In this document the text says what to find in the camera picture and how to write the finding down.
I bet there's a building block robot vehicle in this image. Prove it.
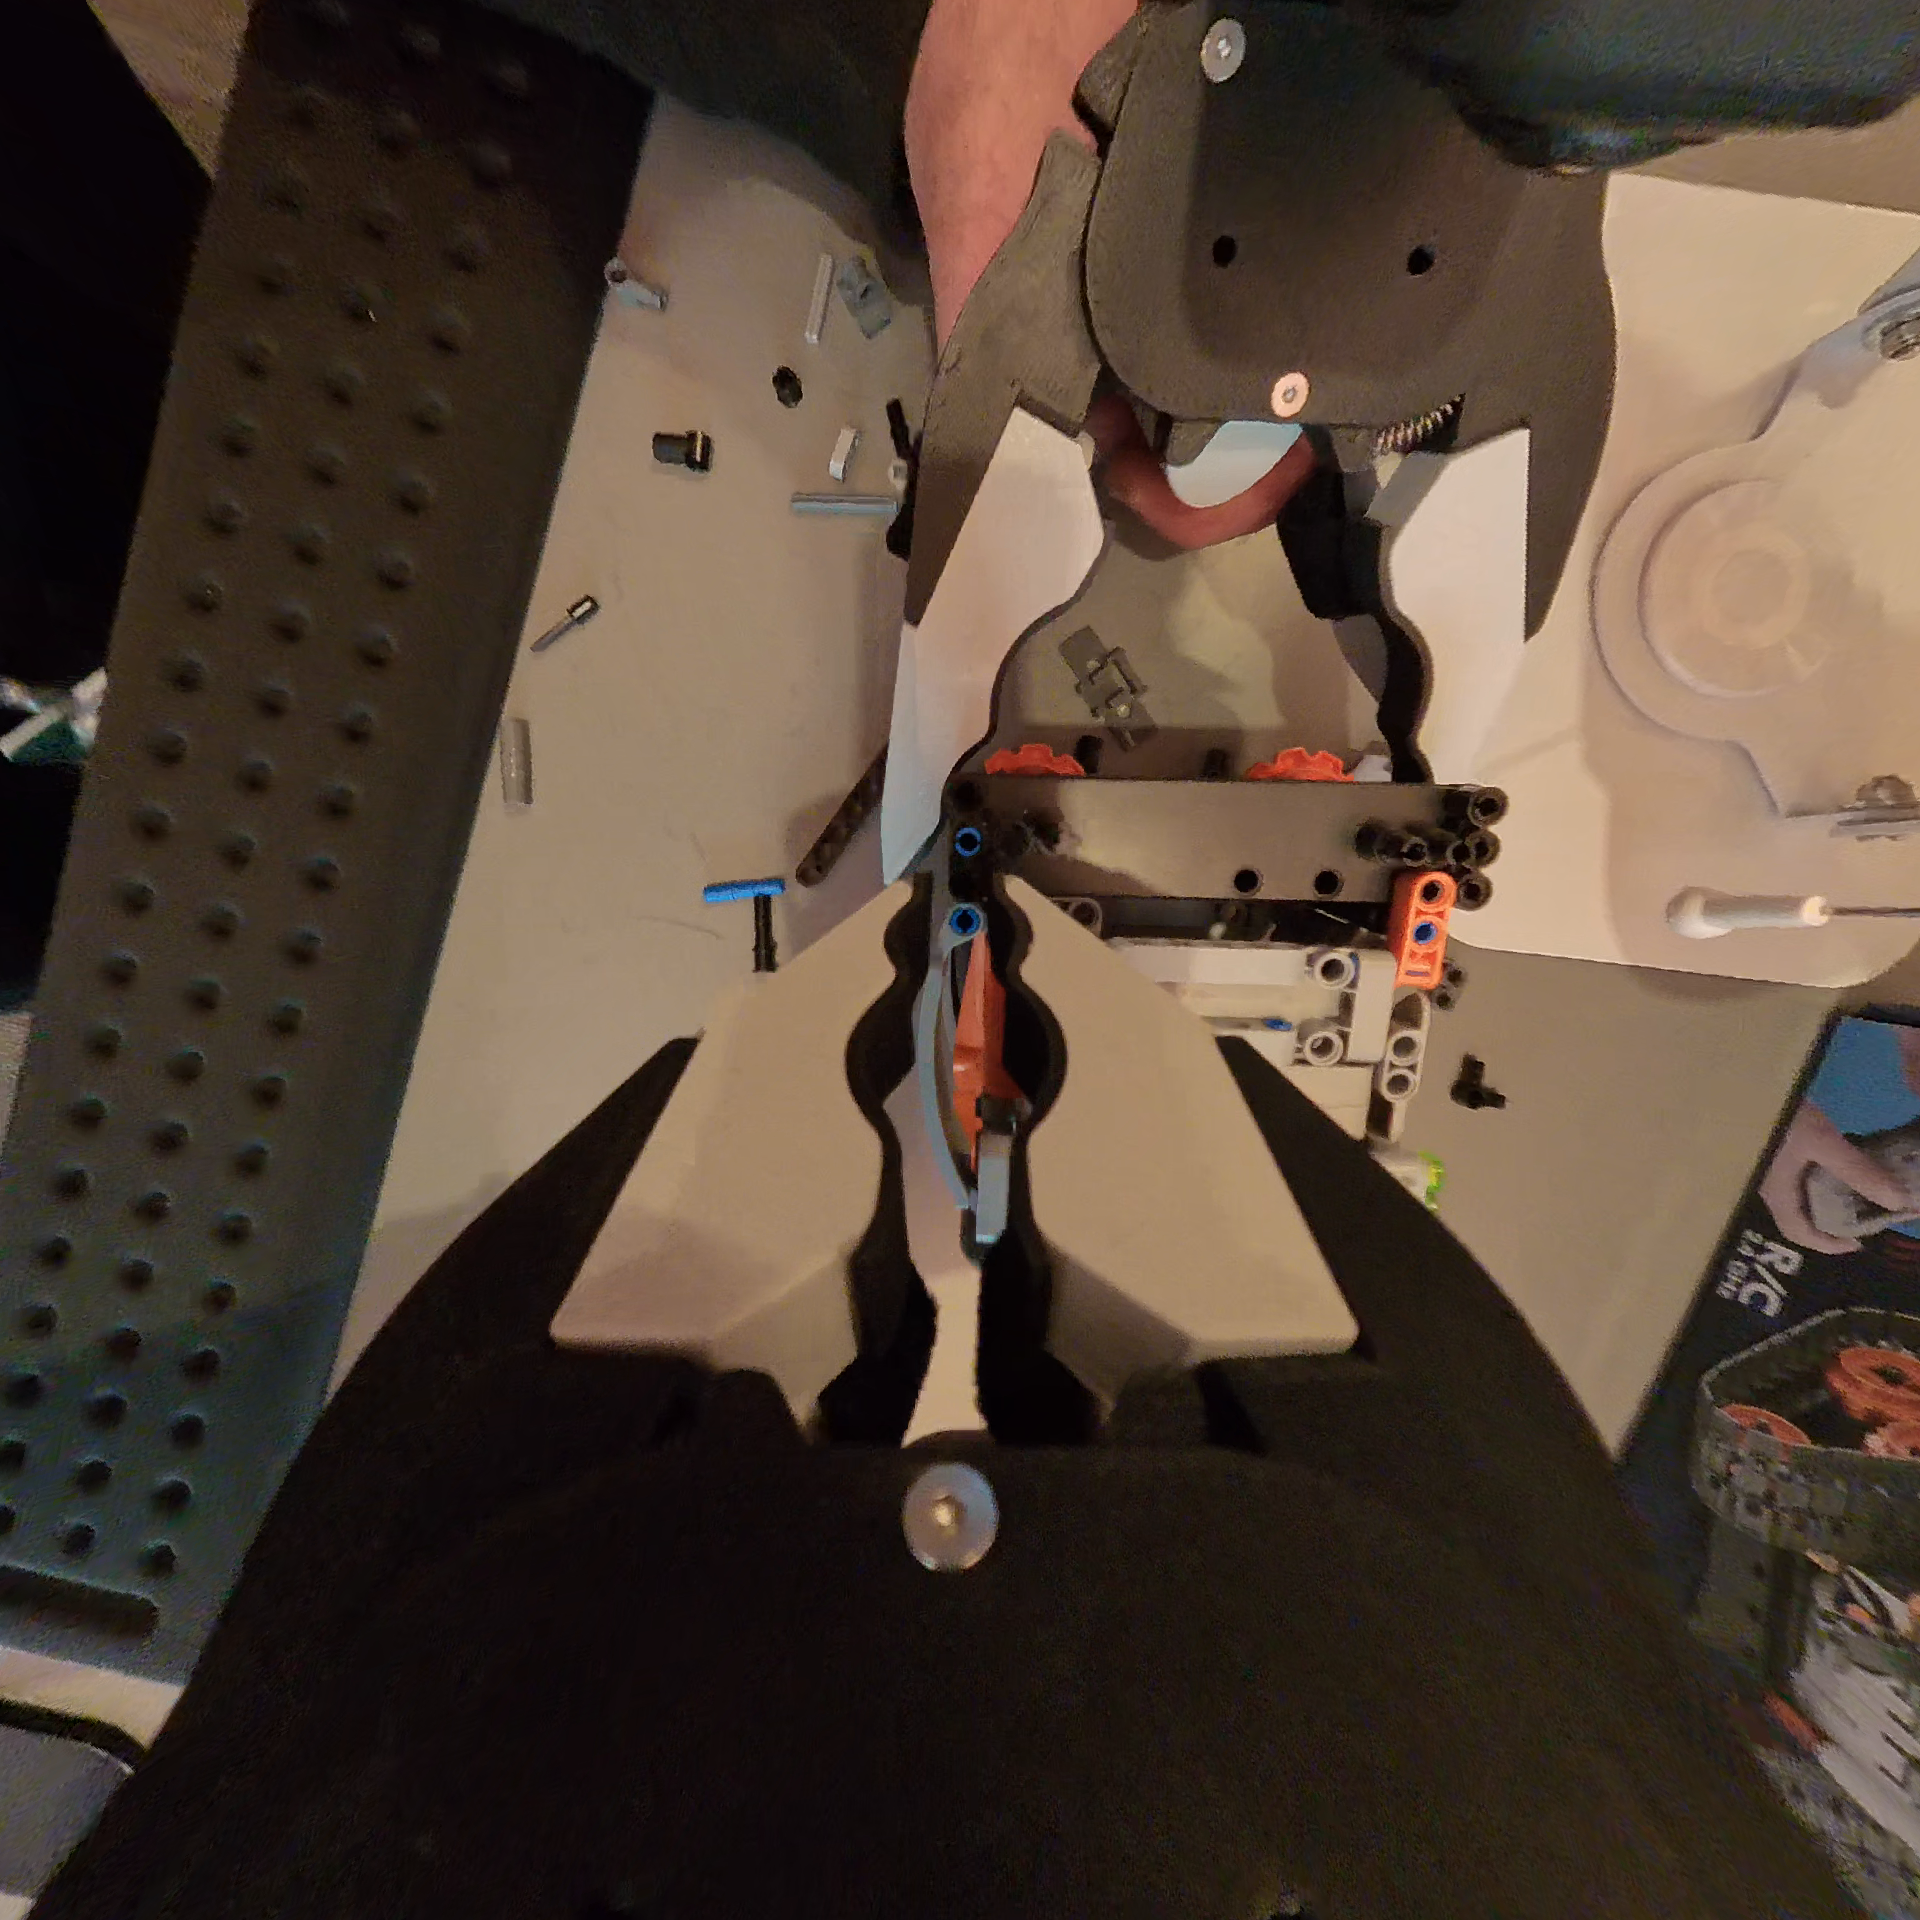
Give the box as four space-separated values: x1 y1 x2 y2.
908 744 1508 1262

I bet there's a person's left forearm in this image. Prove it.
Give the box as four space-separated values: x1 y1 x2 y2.
510 0 933 243

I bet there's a person's left hand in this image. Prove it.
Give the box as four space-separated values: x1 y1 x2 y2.
901 0 1142 339

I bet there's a black long holed beam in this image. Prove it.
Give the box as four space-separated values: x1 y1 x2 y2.
793 744 890 889

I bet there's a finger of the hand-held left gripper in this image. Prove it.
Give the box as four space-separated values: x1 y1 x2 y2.
880 404 1116 887
1303 423 1530 790

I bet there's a grey track link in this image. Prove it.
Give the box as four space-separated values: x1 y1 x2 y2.
1055 631 1156 746

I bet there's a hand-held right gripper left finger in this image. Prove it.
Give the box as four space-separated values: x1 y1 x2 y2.
550 873 917 1442

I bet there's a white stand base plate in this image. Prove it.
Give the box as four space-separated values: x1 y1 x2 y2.
1440 164 1920 993

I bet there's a white patterned shoe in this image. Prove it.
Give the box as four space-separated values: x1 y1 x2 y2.
0 667 110 769

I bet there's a printed robot kit box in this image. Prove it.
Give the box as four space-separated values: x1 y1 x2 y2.
1621 1012 1920 1920

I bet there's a dark perforated pad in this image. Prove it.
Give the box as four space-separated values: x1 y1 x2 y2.
0 0 653 1683

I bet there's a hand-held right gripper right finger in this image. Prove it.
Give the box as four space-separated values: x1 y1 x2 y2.
1000 873 1360 1442

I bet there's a white knob rod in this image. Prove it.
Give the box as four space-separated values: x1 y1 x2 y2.
1668 887 1920 940

